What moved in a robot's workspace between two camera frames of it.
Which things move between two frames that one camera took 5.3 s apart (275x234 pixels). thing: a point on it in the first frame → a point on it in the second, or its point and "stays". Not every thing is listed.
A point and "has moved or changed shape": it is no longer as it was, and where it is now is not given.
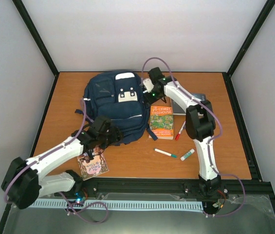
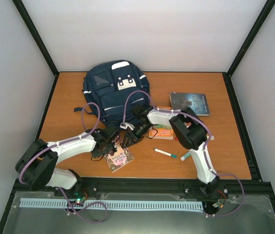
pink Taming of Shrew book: (89, 168) → (119, 158)
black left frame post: (38, 39) stays
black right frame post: (227, 75) stays
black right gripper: (149, 101) → (130, 138)
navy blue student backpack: (119, 96) has moved or changed shape
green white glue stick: (183, 158) stays
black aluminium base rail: (251, 187) stays
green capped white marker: (164, 152) stays
